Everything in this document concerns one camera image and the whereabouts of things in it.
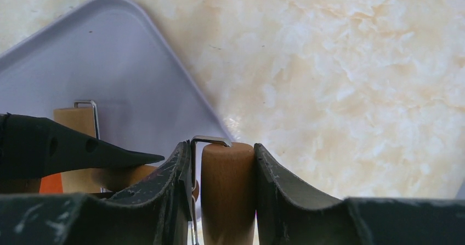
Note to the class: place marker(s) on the lavender plastic cutting board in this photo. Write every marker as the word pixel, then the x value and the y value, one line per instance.
pixel 110 52

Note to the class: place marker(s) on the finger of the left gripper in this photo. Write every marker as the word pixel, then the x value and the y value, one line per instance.
pixel 35 147

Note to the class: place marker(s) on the wooden double-ended dough roller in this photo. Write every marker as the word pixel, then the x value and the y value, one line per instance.
pixel 227 192

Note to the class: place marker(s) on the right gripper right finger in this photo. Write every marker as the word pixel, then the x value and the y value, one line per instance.
pixel 290 211

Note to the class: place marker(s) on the orange-red dough lump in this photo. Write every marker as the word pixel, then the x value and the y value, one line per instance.
pixel 51 184

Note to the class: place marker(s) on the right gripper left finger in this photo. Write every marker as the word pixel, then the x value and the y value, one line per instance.
pixel 156 210

